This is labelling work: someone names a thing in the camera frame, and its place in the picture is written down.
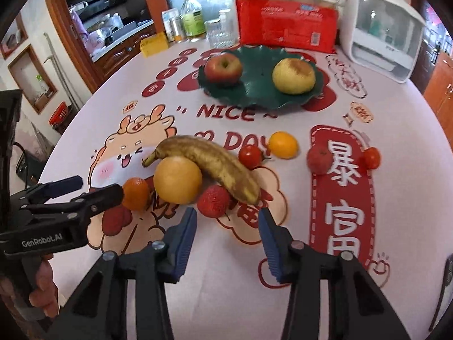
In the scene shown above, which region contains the red cherry tomato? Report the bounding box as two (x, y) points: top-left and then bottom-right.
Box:
(238, 144), (271, 170)
(362, 147), (382, 170)

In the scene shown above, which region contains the large orange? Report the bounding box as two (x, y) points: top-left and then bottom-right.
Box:
(153, 156), (203, 205)

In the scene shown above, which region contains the small yellow orange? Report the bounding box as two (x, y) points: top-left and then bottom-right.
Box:
(267, 131), (298, 160)

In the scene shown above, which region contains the spotted ripe banana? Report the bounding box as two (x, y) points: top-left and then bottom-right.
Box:
(142, 135), (262, 205)

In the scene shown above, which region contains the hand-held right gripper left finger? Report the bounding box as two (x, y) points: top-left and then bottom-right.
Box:
(53, 206), (198, 340)

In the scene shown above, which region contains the white dish cabinet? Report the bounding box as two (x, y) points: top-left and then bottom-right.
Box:
(338, 0), (427, 84)

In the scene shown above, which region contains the printed cartoon tablecloth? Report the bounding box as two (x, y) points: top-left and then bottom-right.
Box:
(46, 41), (453, 340)

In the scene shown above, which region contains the green scalloped plate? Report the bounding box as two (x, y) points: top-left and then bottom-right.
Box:
(196, 45), (325, 111)

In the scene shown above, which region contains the person's left hand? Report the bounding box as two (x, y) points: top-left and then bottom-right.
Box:
(27, 254), (59, 319)

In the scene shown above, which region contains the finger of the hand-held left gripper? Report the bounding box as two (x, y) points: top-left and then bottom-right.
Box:
(25, 183), (125, 228)
(10, 175), (84, 207)

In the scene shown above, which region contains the green label glass bottle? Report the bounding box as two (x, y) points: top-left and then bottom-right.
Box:
(180, 0), (207, 41)

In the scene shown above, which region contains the red apple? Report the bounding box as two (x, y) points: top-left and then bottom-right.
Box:
(204, 52), (243, 85)

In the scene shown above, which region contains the red lychee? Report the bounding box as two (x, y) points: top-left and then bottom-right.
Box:
(197, 185), (232, 217)
(306, 145), (333, 176)

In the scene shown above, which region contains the metal pole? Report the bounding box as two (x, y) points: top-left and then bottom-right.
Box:
(43, 33), (84, 112)

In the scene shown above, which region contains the dark chair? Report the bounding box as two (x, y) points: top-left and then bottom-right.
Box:
(429, 254), (453, 331)

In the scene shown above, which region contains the yellow box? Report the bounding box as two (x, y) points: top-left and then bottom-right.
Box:
(140, 32), (170, 58)

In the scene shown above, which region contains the red pack of bottles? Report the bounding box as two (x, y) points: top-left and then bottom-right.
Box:
(234, 0), (345, 54)

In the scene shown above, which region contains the clear glass cup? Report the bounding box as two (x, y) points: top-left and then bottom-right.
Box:
(204, 18), (231, 48)

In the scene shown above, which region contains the small tangerine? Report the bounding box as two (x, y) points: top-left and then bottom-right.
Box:
(122, 178), (151, 211)

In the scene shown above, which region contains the yellow pear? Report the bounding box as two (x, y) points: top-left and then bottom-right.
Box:
(272, 58), (317, 95)

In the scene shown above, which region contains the pink plastic bag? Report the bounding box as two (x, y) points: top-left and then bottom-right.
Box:
(69, 2), (89, 43)

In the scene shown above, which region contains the wooden kitchen cabinet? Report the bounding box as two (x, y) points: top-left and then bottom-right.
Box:
(42, 0), (170, 93)

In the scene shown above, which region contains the clear jar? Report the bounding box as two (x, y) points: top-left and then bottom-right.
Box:
(218, 9), (237, 40)

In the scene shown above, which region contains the red basket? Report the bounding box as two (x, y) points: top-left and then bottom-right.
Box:
(48, 101), (73, 126)

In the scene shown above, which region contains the white lidded jar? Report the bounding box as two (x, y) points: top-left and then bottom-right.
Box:
(162, 8), (184, 43)

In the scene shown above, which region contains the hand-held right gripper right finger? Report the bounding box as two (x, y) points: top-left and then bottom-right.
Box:
(258, 208), (411, 340)

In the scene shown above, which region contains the wooden side cabinet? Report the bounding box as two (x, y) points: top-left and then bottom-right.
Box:
(423, 53), (453, 131)

